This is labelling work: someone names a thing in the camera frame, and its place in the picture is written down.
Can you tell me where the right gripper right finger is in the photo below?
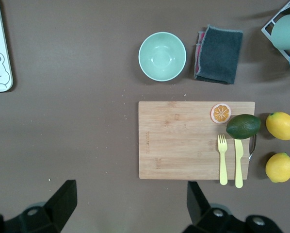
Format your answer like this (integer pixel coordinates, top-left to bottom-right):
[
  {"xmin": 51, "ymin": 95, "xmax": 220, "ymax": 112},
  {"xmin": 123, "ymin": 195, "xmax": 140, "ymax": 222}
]
[{"xmin": 183, "ymin": 181, "xmax": 284, "ymax": 233}]

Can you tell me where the wooden cutting board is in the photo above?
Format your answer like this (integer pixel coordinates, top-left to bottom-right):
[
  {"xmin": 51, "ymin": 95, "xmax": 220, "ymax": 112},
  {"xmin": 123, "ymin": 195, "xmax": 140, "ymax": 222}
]
[{"xmin": 138, "ymin": 101, "xmax": 256, "ymax": 181}]

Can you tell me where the light green bowl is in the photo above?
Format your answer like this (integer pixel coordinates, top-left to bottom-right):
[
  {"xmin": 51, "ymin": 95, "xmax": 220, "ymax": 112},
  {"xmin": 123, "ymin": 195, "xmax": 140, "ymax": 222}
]
[{"xmin": 138, "ymin": 31, "xmax": 187, "ymax": 82}]

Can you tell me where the white wire rack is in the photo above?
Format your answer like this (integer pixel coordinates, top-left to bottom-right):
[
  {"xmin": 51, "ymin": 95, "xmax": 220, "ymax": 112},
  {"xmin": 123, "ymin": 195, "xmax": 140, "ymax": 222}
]
[{"xmin": 261, "ymin": 0, "xmax": 290, "ymax": 59}]

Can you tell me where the yellow plastic fork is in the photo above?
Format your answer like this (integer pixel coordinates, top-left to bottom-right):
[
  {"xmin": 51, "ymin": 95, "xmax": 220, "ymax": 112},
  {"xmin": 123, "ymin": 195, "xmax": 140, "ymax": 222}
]
[{"xmin": 217, "ymin": 134, "xmax": 229, "ymax": 186}]

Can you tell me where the orange slice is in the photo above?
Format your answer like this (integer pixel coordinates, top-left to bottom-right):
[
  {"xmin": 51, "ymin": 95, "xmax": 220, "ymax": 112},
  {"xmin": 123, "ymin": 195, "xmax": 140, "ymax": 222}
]
[{"xmin": 210, "ymin": 103, "xmax": 232, "ymax": 125}]

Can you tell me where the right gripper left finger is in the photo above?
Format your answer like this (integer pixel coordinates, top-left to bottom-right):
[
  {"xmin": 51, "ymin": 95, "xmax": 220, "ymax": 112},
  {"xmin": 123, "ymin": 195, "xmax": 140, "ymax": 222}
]
[{"xmin": 0, "ymin": 179, "xmax": 77, "ymax": 233}]

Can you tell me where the dark green avocado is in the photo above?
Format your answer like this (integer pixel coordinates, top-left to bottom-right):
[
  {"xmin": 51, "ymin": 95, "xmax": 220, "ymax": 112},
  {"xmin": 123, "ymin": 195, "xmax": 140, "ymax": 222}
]
[{"xmin": 226, "ymin": 114, "xmax": 261, "ymax": 140}]

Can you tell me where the yellow plastic knife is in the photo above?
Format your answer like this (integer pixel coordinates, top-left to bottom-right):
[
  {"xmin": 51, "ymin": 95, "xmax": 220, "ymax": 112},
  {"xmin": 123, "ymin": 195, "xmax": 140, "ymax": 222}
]
[{"xmin": 234, "ymin": 138, "xmax": 244, "ymax": 189}]

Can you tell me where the dark grey folded cloth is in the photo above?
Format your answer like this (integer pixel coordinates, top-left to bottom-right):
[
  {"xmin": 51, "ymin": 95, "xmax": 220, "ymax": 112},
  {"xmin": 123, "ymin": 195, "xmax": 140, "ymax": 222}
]
[{"xmin": 193, "ymin": 24, "xmax": 244, "ymax": 86}]

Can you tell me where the yellow lemon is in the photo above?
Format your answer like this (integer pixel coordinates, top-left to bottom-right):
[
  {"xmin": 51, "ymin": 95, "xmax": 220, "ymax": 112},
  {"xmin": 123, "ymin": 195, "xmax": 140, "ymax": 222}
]
[
  {"xmin": 265, "ymin": 111, "xmax": 290, "ymax": 141},
  {"xmin": 265, "ymin": 152, "xmax": 290, "ymax": 183}
]

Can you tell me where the green cup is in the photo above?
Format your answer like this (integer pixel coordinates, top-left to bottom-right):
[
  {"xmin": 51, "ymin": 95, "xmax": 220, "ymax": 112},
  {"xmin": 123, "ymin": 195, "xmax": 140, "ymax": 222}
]
[{"xmin": 271, "ymin": 12, "xmax": 290, "ymax": 50}]

